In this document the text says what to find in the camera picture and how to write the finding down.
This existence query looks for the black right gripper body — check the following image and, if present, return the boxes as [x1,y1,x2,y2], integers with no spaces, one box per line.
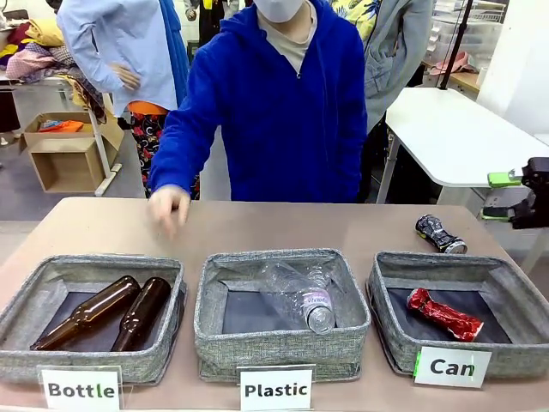
[509,156,549,231]

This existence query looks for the black crushed can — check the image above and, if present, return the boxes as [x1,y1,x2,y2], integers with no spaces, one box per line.
[414,213,468,255]

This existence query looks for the red crushed can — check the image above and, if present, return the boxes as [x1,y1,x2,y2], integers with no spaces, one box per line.
[406,287,485,343]

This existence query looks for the plastic bottle purple label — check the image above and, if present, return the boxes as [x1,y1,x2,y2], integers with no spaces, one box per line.
[295,282,337,336]

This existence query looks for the clear plastic bottle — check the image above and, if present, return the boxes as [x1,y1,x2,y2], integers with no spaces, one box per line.
[260,261,338,321]

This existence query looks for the brown glass bottle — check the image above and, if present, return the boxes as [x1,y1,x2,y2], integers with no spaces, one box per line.
[110,276,173,354]
[29,275,142,352]

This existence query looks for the blue hoodie person right forearm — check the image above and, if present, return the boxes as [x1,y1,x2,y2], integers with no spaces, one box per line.
[148,102,224,199]

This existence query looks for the grey fabric basket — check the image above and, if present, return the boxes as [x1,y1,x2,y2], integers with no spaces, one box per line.
[0,253,188,385]
[194,247,372,383]
[365,251,549,379]

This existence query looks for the white Can label sign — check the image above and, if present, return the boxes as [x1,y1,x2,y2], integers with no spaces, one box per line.
[413,346,492,390]

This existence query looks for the blue hoodie person right hand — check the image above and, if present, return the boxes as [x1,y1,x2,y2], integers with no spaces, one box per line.
[147,187,192,240]

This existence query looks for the light blue shirt person hand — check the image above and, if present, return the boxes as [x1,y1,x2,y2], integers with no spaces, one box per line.
[108,62,142,93]

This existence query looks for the white rounded table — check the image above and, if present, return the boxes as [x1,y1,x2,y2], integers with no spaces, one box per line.
[375,87,549,206]

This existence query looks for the pink cloth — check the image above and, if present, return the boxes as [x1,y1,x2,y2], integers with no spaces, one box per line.
[430,51,478,77]

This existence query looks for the black stand pole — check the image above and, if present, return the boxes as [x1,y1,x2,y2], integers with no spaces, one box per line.
[438,0,475,91]

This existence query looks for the person in grey hoodie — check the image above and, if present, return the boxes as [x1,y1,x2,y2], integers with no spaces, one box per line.
[329,0,435,203]

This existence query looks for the person in blue hoodie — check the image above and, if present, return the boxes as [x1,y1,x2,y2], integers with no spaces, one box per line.
[148,0,369,205]

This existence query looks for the white Plastic label sign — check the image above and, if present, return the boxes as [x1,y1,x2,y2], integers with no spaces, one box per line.
[236,364,317,412]

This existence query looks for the person in light blue shirt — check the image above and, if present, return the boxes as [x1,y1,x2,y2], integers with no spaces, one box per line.
[56,0,202,201]

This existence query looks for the white table with clothes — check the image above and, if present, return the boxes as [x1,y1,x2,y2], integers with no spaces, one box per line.
[0,70,124,197]

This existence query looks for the open cardboard box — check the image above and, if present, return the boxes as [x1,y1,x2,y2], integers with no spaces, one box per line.
[19,110,126,168]

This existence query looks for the wooden cube box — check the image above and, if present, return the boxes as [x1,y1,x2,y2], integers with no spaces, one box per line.
[27,136,106,194]

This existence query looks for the white Bottle label sign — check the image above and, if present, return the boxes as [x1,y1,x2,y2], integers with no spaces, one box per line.
[37,364,124,411]

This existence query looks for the colourful clothes pile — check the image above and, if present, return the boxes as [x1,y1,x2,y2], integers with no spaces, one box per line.
[0,16,108,125]

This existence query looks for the wire shelf with bins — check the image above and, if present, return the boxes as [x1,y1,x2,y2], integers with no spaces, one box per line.
[428,0,510,57]

